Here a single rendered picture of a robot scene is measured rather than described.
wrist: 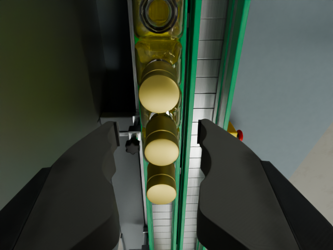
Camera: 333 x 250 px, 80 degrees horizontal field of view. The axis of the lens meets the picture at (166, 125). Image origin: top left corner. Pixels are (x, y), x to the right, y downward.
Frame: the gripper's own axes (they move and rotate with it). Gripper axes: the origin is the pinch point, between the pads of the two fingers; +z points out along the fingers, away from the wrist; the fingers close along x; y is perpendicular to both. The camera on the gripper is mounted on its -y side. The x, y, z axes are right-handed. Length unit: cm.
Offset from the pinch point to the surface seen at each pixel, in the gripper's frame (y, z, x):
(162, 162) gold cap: 7.1, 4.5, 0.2
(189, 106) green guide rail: 10.4, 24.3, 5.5
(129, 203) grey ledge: 48, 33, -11
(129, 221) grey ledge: 57, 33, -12
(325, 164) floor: 115, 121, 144
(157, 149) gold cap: 5.4, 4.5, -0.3
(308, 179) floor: 133, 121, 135
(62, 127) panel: 6.2, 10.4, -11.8
